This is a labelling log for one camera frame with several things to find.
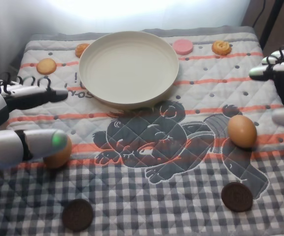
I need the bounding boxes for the brown egg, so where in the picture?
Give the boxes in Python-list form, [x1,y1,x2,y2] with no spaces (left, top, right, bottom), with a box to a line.
[43,137,73,169]
[227,115,258,148]

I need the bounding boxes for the cream round plate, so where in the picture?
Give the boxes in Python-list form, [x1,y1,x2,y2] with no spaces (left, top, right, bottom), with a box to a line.
[78,31,181,110]

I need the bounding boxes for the swirl butter cookie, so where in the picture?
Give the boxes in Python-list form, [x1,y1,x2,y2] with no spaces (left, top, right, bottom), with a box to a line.
[211,40,232,55]

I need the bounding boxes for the pink round biscuit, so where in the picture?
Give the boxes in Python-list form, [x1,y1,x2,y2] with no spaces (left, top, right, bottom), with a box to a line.
[172,38,193,55]

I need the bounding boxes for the chocolate sandwich cookie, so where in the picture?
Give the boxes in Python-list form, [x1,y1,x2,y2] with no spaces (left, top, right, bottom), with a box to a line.
[221,182,253,212]
[62,199,94,232]

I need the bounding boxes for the grey quilt with bear print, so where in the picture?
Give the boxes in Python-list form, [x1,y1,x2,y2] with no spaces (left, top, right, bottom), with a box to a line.
[0,26,284,236]

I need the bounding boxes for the orange ridged biscuit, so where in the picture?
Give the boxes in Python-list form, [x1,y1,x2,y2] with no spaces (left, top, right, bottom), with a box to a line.
[74,43,91,59]

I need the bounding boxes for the plain round golden biscuit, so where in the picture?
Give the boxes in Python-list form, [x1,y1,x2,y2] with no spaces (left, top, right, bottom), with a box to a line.
[36,58,57,74]

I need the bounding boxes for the black metal frame post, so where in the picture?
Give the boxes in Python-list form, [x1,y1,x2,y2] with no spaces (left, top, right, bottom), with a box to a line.
[259,0,284,48]

